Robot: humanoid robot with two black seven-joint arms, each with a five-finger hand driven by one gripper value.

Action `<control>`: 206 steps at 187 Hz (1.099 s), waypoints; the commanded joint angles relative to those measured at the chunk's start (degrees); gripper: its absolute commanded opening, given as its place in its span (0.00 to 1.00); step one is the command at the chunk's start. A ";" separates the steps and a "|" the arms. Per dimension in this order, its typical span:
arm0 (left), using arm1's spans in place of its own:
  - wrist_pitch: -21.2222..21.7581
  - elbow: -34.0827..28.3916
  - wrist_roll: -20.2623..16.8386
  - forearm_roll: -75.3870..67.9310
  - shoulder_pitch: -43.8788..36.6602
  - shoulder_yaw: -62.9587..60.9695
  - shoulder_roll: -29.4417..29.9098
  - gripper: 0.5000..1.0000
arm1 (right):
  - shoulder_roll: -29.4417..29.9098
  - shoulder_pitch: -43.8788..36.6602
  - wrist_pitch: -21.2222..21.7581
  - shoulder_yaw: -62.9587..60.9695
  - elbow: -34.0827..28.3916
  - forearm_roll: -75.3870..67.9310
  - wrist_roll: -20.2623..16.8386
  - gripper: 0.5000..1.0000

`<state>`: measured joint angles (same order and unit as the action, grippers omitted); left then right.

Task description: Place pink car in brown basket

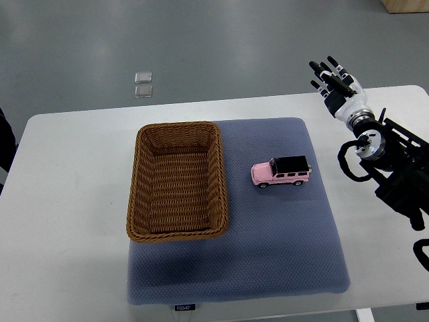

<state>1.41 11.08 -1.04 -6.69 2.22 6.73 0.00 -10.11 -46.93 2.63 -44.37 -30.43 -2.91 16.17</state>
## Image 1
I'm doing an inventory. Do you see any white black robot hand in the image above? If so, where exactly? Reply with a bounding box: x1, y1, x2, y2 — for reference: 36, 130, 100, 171
309, 56, 374, 130

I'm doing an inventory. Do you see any pink toy car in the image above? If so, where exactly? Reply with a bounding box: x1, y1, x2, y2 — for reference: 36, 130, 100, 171
251, 156, 312, 189

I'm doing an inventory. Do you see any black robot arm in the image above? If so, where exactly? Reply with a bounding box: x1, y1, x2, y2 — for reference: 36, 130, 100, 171
338, 110, 428, 231

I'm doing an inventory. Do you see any brown wicker basket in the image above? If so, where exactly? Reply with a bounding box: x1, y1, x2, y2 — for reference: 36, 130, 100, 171
126, 121, 229, 243

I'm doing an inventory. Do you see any wooden box corner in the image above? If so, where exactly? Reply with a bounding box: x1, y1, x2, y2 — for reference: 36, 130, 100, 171
381, 0, 429, 13

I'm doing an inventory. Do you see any blue textured mat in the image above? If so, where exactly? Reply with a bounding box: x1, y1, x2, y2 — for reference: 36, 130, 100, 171
127, 117, 350, 305

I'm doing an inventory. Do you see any upper floor socket plate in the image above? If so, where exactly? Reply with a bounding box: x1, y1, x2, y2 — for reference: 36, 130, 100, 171
134, 71, 152, 84

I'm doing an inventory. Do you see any white table leg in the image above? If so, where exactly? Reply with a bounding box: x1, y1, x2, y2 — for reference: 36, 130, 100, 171
355, 308, 375, 322

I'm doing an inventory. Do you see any black table label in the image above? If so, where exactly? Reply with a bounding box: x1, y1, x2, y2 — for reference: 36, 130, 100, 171
174, 304, 196, 311

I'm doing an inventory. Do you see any black object at left edge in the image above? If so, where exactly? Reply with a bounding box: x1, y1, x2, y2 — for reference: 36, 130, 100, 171
0, 107, 17, 197

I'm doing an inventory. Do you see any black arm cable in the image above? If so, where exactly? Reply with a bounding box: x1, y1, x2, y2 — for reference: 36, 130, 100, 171
336, 140, 373, 182

